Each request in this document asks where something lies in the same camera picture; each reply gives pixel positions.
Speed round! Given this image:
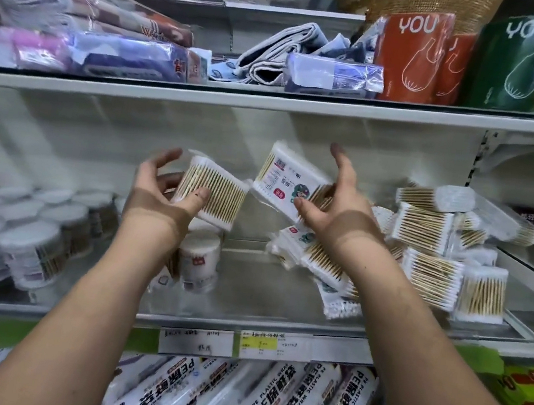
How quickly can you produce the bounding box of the person's left hand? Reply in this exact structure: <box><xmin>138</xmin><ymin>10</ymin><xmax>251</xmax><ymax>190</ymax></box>
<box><xmin>120</xmin><ymin>141</ymin><xmax>217</xmax><ymax>247</ymax></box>

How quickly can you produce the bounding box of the person's right hand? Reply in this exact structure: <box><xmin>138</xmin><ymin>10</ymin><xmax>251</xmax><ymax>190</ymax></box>
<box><xmin>285</xmin><ymin>139</ymin><xmax>399</xmax><ymax>271</ymax></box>

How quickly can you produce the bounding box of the plain clear cotton swab packet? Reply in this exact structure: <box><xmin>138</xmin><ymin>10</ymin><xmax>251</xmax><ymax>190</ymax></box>
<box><xmin>167</xmin><ymin>148</ymin><xmax>255</xmax><ymax>235</ymax></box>

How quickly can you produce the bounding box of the labelled cotton swab packet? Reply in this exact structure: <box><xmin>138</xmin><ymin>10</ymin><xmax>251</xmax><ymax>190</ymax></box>
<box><xmin>248</xmin><ymin>138</ymin><xmax>341</xmax><ymax>231</ymax></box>

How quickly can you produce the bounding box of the person's right forearm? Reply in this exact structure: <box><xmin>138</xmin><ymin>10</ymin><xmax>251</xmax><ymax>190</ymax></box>
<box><xmin>312</xmin><ymin>240</ymin><xmax>534</xmax><ymax>405</ymax></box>

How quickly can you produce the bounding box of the person's left forearm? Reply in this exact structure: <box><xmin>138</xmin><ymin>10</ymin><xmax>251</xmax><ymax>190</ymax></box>
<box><xmin>0</xmin><ymin>200</ymin><xmax>185</xmax><ymax>405</ymax></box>

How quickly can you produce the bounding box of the single white swab tub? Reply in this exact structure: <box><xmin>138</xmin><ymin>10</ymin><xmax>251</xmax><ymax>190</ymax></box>
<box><xmin>172</xmin><ymin>227</ymin><xmax>226</xmax><ymax>297</ymax></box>

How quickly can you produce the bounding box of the white metal shelf board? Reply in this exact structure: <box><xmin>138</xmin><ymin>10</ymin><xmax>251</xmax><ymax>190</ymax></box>
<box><xmin>0</xmin><ymin>212</ymin><xmax>534</xmax><ymax>405</ymax></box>
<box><xmin>0</xmin><ymin>34</ymin><xmax>534</xmax><ymax>169</ymax></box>

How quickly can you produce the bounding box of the blue packet with red label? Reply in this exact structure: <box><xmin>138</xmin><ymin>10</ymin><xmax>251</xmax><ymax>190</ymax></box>
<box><xmin>64</xmin><ymin>27</ymin><xmax>214</xmax><ymax>94</ymax></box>

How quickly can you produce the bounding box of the pile of wooden swab packs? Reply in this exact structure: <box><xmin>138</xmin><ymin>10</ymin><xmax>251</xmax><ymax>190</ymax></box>
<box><xmin>256</xmin><ymin>159</ymin><xmax>534</xmax><ymax>350</ymax></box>

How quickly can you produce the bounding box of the blue white wrapped packet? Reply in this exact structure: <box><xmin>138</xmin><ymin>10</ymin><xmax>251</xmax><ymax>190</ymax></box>
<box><xmin>282</xmin><ymin>51</ymin><xmax>387</xmax><ymax>106</ymax></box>

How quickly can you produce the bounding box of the yellow and white price tag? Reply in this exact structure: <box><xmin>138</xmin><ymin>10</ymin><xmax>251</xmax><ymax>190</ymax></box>
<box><xmin>237</xmin><ymin>325</ymin><xmax>315</xmax><ymax>370</ymax></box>

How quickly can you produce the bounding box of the white paper price tag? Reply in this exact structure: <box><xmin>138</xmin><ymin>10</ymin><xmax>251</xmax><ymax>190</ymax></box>
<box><xmin>157</xmin><ymin>322</ymin><xmax>236</xmax><ymax>364</ymax></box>

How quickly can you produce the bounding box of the group of round swab tubs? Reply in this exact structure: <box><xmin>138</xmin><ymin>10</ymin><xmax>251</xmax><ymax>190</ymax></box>
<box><xmin>0</xmin><ymin>174</ymin><xmax>127</xmax><ymax>310</ymax></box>

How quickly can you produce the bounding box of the folded white blue cloth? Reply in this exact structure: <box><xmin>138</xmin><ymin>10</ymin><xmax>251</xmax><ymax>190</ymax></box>
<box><xmin>208</xmin><ymin>8</ymin><xmax>380</xmax><ymax>105</ymax></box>

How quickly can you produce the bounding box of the patterned cloth in clear bag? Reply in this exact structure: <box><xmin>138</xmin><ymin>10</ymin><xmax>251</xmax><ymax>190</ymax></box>
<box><xmin>0</xmin><ymin>0</ymin><xmax>201</xmax><ymax>56</ymax></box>

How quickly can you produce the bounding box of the large orange bag roll pack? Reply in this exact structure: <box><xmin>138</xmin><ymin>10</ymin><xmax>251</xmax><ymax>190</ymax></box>
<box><xmin>367</xmin><ymin>3</ymin><xmax>457</xmax><ymax>110</ymax></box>

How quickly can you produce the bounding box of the pink wrapped packet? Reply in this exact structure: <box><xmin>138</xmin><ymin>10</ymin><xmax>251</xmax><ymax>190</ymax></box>
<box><xmin>0</xmin><ymin>26</ymin><xmax>75</xmax><ymax>80</ymax></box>

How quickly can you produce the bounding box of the grey shelf board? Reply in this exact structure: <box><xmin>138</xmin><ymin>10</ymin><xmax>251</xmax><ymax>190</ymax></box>
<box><xmin>222</xmin><ymin>0</ymin><xmax>366</xmax><ymax>42</ymax></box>

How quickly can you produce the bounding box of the small orange bag roll pack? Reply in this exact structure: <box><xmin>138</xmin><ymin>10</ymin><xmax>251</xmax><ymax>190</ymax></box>
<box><xmin>434</xmin><ymin>29</ymin><xmax>479</xmax><ymax>109</ymax></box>

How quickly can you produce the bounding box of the green bag roll pack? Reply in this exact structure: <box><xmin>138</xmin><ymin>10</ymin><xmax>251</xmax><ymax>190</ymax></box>
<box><xmin>461</xmin><ymin>5</ymin><xmax>534</xmax><ymax>118</ymax></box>

